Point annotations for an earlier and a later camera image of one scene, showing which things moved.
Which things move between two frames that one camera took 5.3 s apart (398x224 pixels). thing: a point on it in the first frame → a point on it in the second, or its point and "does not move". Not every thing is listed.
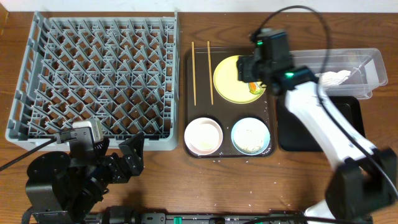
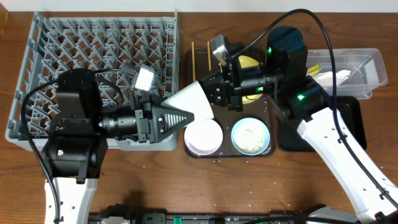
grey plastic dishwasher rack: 119,75 does not move
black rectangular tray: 291,135 does not move
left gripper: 121,172 → 147,107
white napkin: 331,78 does not move
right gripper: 245,65 → 219,89
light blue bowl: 250,136 does not move
